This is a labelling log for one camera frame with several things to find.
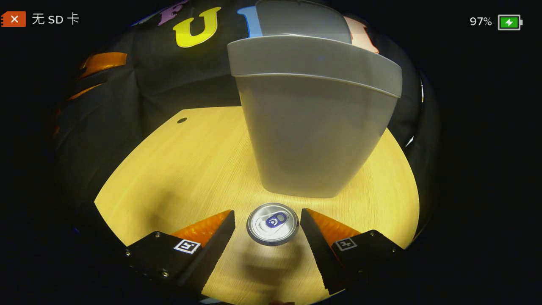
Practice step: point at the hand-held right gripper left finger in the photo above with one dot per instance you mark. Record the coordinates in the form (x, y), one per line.
(209, 250)

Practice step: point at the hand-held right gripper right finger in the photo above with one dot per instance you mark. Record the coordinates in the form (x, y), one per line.
(317, 250)

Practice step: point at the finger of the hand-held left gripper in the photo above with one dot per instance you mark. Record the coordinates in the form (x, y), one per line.
(87, 92)
(103, 61)

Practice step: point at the blue pop can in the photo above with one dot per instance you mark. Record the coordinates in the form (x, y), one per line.
(273, 226)

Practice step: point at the white desktop garbage bin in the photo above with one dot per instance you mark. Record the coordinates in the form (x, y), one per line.
(313, 140)

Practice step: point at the wooden desktop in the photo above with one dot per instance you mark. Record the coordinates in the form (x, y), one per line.
(190, 169)

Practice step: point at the black backdrop cloth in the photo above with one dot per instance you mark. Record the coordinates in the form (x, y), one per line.
(169, 80)

